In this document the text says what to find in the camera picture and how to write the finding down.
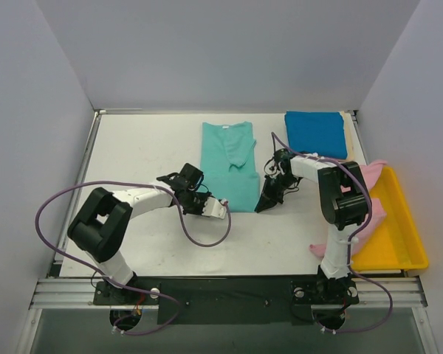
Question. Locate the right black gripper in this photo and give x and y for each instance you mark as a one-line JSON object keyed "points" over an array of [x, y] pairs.
{"points": [[272, 186]]}

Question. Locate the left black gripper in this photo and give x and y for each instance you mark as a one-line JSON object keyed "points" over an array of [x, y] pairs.
{"points": [[193, 203]]}

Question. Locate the teal t-shirt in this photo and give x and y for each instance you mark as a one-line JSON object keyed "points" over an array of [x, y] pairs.
{"points": [[228, 164]]}

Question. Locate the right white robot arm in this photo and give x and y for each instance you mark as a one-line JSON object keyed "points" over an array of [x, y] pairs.
{"points": [[344, 201]]}

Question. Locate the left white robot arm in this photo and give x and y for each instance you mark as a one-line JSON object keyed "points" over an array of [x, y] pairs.
{"points": [[101, 223]]}

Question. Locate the folded blue t-shirt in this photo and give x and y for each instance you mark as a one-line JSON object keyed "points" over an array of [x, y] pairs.
{"points": [[316, 132]]}

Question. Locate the folded cream t-shirt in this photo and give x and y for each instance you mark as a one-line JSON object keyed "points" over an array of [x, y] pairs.
{"points": [[347, 121]]}

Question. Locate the yellow plastic tray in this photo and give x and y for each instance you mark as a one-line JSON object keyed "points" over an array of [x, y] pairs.
{"points": [[395, 244]]}

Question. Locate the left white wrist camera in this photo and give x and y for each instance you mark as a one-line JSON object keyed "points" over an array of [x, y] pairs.
{"points": [[215, 208]]}

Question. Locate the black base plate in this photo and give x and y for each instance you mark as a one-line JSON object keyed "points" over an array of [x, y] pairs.
{"points": [[259, 300]]}

